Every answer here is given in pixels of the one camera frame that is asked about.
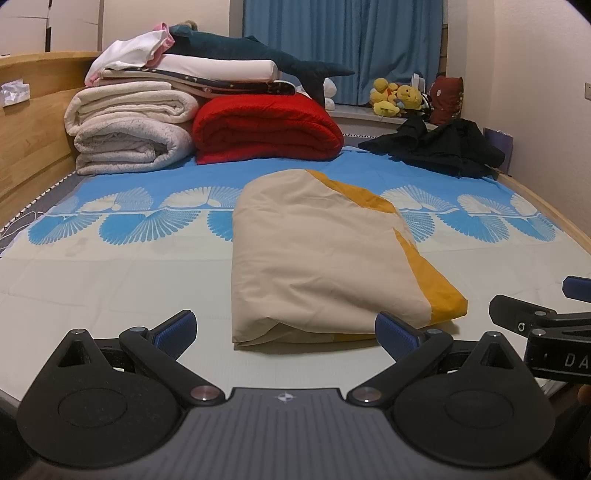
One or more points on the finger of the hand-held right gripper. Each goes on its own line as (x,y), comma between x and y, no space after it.
(577,287)
(521,314)

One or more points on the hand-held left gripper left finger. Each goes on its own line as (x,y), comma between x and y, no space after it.
(178,330)

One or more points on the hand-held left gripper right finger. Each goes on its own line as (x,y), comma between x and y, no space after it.
(395,332)

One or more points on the beige and mustard hoodie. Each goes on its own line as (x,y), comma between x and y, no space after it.
(314,254)

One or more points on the black clothes pile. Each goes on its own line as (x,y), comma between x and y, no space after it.
(438,147)

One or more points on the blue and white bed sheet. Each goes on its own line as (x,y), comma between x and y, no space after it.
(115,277)

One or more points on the cream fleece blanket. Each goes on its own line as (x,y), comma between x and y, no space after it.
(129,134)

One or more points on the grey window ledge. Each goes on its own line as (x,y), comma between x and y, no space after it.
(364,120)

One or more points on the red quilt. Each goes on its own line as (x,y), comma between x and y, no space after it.
(263,129)

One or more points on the yellow plush toy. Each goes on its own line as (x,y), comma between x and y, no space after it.
(410,97)
(384,97)

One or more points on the wooden bed headboard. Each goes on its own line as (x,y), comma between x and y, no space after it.
(37,138)

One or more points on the white plush toy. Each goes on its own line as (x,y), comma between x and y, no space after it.
(328,92)

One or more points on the small white object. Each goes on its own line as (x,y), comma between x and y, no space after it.
(419,83)

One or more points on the white and pink cloth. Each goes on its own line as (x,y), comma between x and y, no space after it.
(129,53)

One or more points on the dark blue shark plush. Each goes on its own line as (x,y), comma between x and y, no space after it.
(231,48)

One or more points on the white tissue pack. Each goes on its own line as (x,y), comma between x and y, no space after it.
(14,92)

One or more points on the blue curtain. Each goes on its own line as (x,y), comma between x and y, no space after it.
(369,41)

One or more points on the brown plush toy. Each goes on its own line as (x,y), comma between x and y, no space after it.
(188,24)

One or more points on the white wardrobe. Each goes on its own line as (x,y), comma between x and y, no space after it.
(69,27)

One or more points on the wooden bed side rail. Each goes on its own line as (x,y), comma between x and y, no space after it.
(554,212)

